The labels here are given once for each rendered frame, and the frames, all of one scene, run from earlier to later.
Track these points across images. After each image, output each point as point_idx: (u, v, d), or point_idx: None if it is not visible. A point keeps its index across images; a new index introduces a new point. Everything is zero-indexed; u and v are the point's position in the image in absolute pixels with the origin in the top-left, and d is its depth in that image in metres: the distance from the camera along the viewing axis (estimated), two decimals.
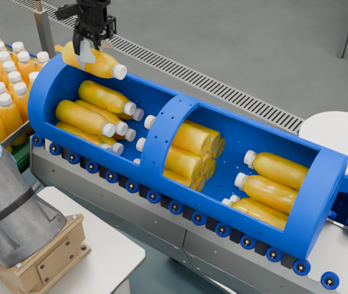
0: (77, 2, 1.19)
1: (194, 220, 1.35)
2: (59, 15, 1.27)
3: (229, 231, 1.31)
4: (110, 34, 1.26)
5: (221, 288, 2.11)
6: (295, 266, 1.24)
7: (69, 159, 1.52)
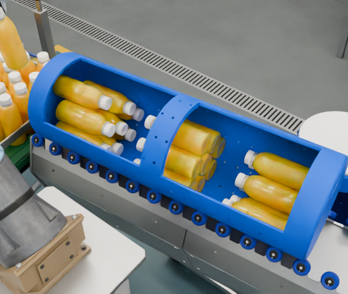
0: None
1: (194, 220, 1.35)
2: None
3: (229, 231, 1.31)
4: None
5: (221, 288, 2.11)
6: (295, 266, 1.24)
7: (69, 159, 1.52)
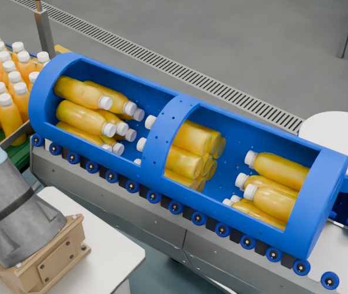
0: None
1: (194, 220, 1.35)
2: None
3: (229, 231, 1.31)
4: None
5: (221, 288, 2.11)
6: (295, 266, 1.24)
7: (69, 158, 1.52)
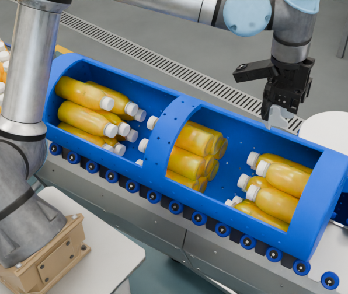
0: (275, 65, 0.99)
1: (193, 219, 1.35)
2: (239, 77, 1.07)
3: (229, 234, 1.31)
4: (304, 98, 1.05)
5: (221, 288, 2.11)
6: (295, 265, 1.24)
7: (69, 158, 1.52)
